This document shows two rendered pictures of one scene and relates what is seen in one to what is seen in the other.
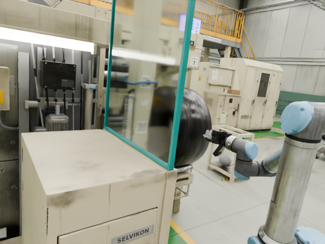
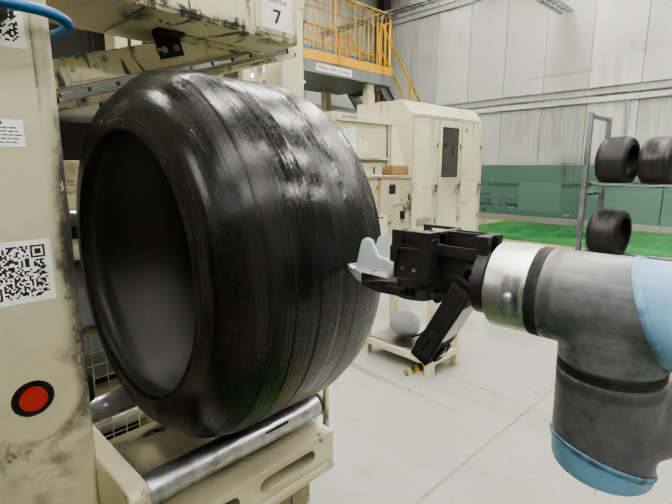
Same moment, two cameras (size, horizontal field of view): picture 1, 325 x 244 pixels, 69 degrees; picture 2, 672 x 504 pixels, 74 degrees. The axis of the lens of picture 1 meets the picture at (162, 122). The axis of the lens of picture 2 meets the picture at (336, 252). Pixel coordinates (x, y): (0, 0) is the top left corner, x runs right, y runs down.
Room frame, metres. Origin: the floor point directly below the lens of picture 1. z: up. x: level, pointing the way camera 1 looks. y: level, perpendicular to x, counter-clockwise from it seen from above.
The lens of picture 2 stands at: (0.92, -0.16, 1.34)
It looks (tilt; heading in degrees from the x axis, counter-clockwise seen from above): 11 degrees down; 351
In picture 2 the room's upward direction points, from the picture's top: straight up
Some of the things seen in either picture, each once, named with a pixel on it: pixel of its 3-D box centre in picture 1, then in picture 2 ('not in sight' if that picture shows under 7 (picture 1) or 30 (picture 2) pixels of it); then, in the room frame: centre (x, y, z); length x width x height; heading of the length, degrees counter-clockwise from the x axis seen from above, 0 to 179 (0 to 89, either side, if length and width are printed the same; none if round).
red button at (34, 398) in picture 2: not in sight; (32, 397); (1.49, 0.13, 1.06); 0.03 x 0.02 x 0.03; 127
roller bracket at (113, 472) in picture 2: not in sight; (90, 456); (1.60, 0.11, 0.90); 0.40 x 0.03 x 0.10; 37
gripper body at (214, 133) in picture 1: (221, 138); (446, 267); (1.40, -0.37, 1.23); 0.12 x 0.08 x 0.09; 37
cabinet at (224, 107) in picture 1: (218, 115); (371, 226); (6.29, -1.49, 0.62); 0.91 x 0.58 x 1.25; 124
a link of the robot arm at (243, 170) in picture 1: (244, 167); (613, 414); (1.27, -0.49, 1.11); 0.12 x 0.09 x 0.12; 97
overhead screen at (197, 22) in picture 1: (189, 29); not in sight; (5.56, -0.36, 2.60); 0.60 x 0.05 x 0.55; 124
